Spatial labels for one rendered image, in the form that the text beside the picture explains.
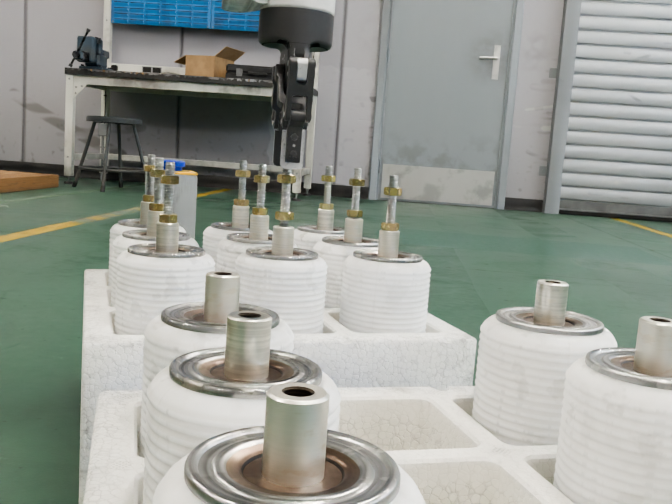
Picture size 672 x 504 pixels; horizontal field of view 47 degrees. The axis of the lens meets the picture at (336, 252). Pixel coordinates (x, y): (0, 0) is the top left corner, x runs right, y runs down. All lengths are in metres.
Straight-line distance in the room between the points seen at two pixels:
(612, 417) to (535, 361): 0.11
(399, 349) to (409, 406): 0.18
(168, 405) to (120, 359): 0.36
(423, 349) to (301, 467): 0.53
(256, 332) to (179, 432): 0.06
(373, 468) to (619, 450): 0.20
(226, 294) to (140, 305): 0.27
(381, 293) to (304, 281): 0.09
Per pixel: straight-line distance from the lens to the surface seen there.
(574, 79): 5.88
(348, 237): 0.94
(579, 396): 0.46
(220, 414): 0.35
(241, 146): 5.91
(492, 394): 0.56
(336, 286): 0.92
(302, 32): 0.78
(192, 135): 6.00
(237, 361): 0.38
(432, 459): 0.50
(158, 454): 0.38
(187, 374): 0.38
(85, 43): 5.39
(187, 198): 1.16
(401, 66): 5.81
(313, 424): 0.27
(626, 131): 5.95
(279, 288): 0.77
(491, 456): 0.51
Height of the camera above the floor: 0.37
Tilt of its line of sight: 8 degrees down
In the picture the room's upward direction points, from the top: 4 degrees clockwise
